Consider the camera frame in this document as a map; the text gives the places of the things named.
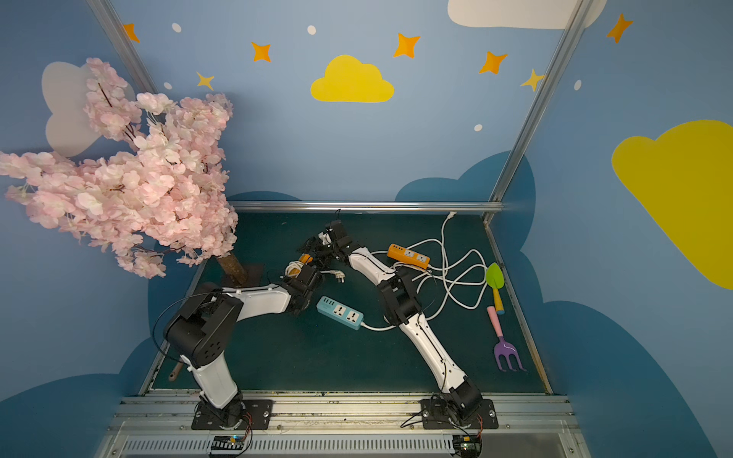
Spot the green toy shovel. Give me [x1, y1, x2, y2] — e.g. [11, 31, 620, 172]
[486, 263, 505, 315]

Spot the teal power strip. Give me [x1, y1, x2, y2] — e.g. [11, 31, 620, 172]
[316, 296, 364, 330]

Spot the orange power strip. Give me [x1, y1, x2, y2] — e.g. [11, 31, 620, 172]
[387, 244, 431, 269]
[284, 253, 314, 278]

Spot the left controller board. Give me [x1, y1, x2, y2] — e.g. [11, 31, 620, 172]
[209, 435, 246, 457]

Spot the aluminium front rail frame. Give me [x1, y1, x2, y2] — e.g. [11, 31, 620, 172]
[96, 390, 591, 457]

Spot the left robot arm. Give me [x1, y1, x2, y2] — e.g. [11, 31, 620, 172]
[163, 265, 324, 410]

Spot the right controller board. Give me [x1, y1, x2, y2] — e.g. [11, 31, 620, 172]
[452, 434, 482, 458]

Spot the pink cherry blossom tree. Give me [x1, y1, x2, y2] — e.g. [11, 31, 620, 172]
[1, 58, 245, 281]

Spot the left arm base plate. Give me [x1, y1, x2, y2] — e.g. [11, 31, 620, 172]
[191, 397, 274, 431]

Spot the white cord of teal strip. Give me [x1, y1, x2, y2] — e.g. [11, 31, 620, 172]
[360, 274, 454, 332]

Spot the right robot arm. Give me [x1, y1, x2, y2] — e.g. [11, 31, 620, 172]
[303, 219, 483, 426]

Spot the controller board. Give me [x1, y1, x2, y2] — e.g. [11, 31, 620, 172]
[209, 435, 246, 457]
[452, 434, 482, 458]

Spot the white cord of far strip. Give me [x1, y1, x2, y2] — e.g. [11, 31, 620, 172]
[371, 211, 494, 313]

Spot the brown toy spatula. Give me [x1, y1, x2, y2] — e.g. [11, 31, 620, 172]
[168, 362, 185, 382]

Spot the purple toy rake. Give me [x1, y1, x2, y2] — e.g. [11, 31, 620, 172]
[487, 305, 526, 372]

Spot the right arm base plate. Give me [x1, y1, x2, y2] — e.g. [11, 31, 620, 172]
[419, 397, 499, 431]

